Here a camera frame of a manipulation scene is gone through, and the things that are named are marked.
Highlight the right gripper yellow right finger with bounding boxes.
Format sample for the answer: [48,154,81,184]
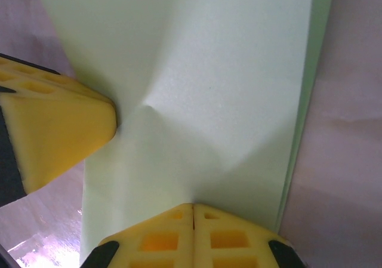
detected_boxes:
[194,204,304,268]

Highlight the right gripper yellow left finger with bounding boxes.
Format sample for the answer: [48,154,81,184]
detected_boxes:
[80,204,194,268]

